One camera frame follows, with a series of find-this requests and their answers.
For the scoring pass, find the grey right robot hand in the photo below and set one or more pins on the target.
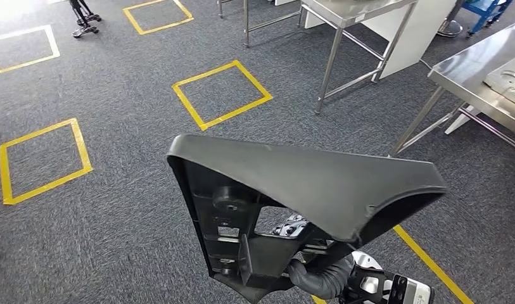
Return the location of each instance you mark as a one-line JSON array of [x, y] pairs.
[[324, 281]]

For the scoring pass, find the black plastic plate frame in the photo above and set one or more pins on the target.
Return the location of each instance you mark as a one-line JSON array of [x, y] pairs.
[[303, 180]]

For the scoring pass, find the stainless steel workbench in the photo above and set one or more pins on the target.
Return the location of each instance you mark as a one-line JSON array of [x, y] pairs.
[[463, 71]]

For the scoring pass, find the white stand foot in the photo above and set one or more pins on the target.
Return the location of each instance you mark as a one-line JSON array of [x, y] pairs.
[[460, 121]]

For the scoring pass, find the white cabinet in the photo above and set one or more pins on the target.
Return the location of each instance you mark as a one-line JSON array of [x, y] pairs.
[[425, 33]]

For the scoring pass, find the stainless steel table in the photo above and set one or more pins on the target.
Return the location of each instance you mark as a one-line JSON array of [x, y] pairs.
[[246, 25], [349, 14]]

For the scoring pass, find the stamped sheet metal panel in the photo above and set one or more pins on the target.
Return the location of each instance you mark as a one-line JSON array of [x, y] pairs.
[[509, 79]]

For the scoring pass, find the blue metal cart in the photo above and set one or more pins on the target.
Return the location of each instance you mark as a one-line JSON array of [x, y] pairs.
[[486, 10]]

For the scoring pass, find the black tripod stand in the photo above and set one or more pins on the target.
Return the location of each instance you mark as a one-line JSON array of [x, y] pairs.
[[83, 21]]

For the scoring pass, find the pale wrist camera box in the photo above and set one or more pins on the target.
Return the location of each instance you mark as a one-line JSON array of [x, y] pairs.
[[412, 291]]

